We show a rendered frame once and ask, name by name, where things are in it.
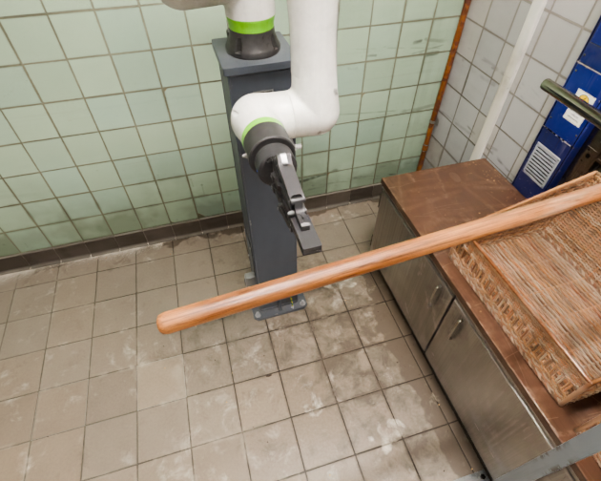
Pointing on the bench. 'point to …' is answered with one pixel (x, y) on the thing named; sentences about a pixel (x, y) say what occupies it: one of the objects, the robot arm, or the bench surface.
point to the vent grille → (541, 165)
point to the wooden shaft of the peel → (378, 259)
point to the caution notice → (574, 112)
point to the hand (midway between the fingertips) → (305, 234)
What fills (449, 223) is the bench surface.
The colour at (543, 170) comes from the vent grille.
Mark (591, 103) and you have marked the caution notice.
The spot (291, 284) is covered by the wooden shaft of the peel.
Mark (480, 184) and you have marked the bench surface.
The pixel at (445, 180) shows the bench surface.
